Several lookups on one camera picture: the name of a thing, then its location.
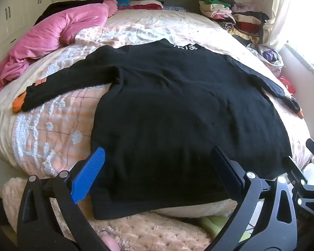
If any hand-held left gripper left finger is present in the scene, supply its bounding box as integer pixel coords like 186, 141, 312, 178
16, 147, 113, 251

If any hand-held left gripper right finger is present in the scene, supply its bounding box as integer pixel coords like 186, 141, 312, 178
210, 146, 298, 251

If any black sweater with orange cuffs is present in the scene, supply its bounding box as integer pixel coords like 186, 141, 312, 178
13, 38, 304, 220

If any clear plastic bag of clothes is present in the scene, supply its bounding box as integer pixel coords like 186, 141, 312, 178
246, 43, 284, 77

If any pile of folded clothes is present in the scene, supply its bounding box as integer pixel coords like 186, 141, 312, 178
198, 0, 270, 45

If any person's left hand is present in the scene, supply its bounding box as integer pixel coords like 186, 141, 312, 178
100, 233, 119, 251

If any peach and white bedspread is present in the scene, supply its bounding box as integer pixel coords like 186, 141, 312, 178
0, 9, 313, 178

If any yellow-green cloth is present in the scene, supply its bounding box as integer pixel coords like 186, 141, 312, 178
197, 216, 249, 243

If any red cloth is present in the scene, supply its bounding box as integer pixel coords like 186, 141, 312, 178
279, 76, 296, 95

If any fluffy pink blanket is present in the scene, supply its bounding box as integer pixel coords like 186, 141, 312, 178
1, 176, 238, 251

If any window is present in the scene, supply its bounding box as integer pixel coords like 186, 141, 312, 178
285, 0, 314, 84

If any pink quilt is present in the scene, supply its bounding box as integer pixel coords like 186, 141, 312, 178
0, 0, 118, 98

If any cream curtain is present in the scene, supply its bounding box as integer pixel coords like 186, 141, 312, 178
264, 0, 306, 53

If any blue patterned cloth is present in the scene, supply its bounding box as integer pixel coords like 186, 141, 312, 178
162, 4, 189, 12

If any red folded garment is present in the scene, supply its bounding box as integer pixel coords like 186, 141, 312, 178
129, 0, 165, 11

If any white wardrobe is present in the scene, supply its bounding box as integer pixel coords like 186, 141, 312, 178
0, 0, 53, 47

